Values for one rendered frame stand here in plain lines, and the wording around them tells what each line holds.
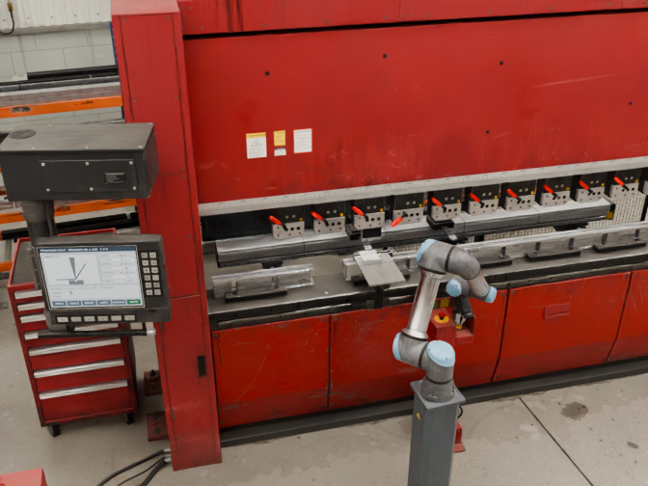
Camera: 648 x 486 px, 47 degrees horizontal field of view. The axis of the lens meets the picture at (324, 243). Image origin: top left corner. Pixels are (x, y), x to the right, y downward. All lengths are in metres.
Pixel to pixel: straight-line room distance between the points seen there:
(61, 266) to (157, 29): 0.94
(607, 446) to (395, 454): 1.13
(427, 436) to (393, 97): 1.50
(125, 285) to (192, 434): 1.27
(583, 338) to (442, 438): 1.41
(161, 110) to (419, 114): 1.19
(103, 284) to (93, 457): 1.57
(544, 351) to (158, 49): 2.68
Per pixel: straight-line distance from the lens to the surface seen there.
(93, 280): 2.89
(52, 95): 4.98
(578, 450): 4.34
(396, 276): 3.63
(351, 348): 3.91
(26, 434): 4.51
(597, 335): 4.56
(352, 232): 3.94
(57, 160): 2.72
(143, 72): 3.00
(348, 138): 3.45
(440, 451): 3.46
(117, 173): 2.68
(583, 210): 4.54
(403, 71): 3.43
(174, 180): 3.16
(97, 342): 3.97
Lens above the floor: 2.92
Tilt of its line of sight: 29 degrees down
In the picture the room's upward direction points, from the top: straight up
